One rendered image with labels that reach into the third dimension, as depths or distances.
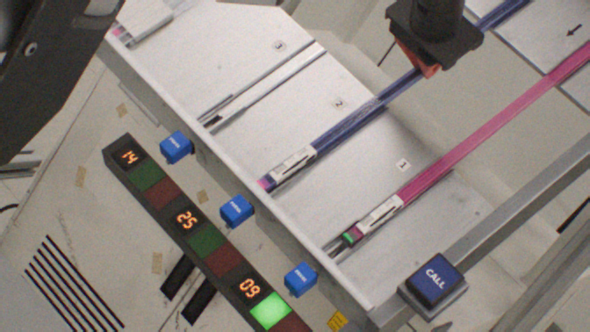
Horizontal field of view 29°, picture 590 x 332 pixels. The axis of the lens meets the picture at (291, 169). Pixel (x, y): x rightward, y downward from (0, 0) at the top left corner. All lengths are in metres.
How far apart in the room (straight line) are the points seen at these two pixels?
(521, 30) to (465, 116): 1.86
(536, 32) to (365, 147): 0.27
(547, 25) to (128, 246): 0.75
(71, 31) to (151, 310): 1.15
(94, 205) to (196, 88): 0.53
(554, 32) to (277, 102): 0.36
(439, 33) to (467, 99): 2.01
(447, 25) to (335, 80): 0.17
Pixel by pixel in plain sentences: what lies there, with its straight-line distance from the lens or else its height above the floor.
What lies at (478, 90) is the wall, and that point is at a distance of 3.28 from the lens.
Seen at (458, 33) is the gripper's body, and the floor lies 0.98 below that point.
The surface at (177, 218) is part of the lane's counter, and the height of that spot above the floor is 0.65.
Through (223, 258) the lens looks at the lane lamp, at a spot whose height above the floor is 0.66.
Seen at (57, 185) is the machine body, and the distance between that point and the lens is 1.92.
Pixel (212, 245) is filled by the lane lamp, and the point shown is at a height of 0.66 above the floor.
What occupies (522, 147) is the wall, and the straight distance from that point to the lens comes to 3.24.
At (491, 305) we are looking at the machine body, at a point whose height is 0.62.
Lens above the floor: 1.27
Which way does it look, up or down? 23 degrees down
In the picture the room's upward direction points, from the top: 36 degrees clockwise
